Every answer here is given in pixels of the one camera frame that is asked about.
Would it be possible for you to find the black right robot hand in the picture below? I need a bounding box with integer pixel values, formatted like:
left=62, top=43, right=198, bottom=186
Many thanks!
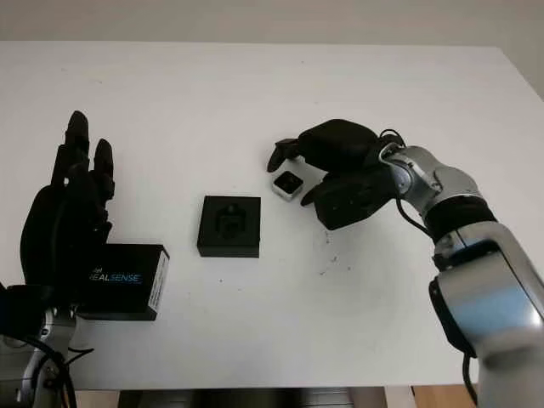
left=266, top=118, right=384, bottom=207

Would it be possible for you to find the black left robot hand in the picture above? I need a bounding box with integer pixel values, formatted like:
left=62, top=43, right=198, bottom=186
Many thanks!
left=19, top=110, right=116, bottom=316

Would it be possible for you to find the small silver depth camera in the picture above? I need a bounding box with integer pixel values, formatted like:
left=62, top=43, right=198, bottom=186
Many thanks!
left=270, top=169, right=304, bottom=201

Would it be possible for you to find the black RealSense box lid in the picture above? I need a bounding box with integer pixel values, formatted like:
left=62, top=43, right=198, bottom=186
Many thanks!
left=78, top=243, right=172, bottom=322

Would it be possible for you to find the black foam-lined box base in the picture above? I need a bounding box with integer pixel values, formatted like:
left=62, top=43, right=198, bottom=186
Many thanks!
left=196, top=195, right=262, bottom=259

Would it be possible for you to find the dark grey robot torso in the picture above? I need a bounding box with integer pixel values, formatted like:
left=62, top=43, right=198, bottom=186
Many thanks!
left=118, top=385, right=356, bottom=408

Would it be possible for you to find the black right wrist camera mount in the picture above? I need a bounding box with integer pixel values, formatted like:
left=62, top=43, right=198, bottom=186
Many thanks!
left=313, top=168, right=401, bottom=233

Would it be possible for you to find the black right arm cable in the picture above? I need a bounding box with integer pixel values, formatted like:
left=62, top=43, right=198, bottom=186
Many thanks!
left=379, top=128, right=479, bottom=408

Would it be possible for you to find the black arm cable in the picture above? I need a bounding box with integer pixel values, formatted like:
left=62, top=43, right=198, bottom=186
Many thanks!
left=379, top=128, right=479, bottom=408
left=23, top=335, right=95, bottom=408

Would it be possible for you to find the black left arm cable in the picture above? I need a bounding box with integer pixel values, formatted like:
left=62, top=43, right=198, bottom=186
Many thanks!
left=23, top=335, right=95, bottom=408

